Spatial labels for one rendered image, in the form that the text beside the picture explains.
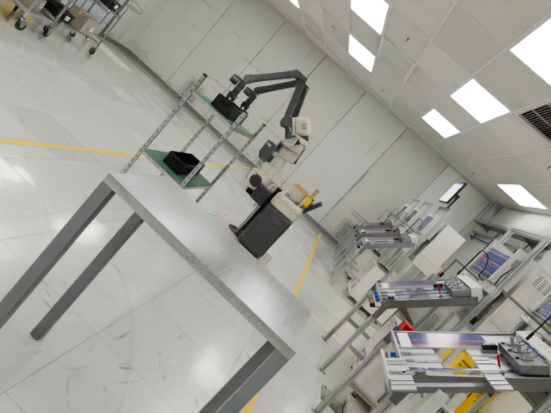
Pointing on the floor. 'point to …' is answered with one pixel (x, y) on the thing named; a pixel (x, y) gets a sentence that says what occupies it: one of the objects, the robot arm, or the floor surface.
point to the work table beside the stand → (283, 342)
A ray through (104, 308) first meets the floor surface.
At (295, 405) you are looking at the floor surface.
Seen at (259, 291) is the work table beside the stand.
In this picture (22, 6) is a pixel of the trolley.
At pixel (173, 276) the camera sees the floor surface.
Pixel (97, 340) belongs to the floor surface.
